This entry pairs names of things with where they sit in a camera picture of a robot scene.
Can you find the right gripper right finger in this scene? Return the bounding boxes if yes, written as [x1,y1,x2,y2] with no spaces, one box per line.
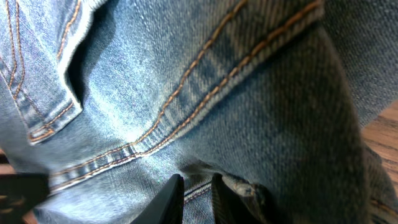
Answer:
[211,173,264,224]

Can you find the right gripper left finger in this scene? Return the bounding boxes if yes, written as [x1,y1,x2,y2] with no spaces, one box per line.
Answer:
[131,174,184,224]

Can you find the light blue denim jeans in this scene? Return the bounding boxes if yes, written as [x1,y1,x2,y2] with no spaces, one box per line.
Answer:
[1,0,397,223]

